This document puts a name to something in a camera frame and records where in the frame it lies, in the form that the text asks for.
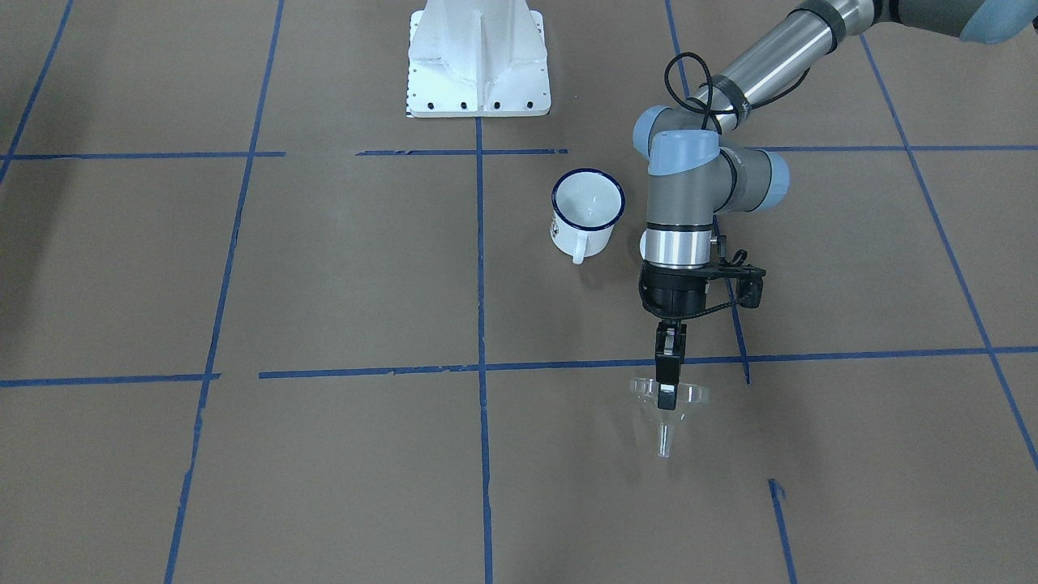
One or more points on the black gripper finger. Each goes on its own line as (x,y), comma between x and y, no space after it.
(678,337)
(666,368)

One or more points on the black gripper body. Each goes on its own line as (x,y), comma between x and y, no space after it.
(670,296)

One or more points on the clear plastic funnel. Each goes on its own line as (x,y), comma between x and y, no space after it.
(666,422)

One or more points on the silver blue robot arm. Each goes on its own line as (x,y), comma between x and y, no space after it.
(696,173)

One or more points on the white enamel cup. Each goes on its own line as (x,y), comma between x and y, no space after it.
(586,204)

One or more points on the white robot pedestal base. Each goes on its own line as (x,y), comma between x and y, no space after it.
(477,58)

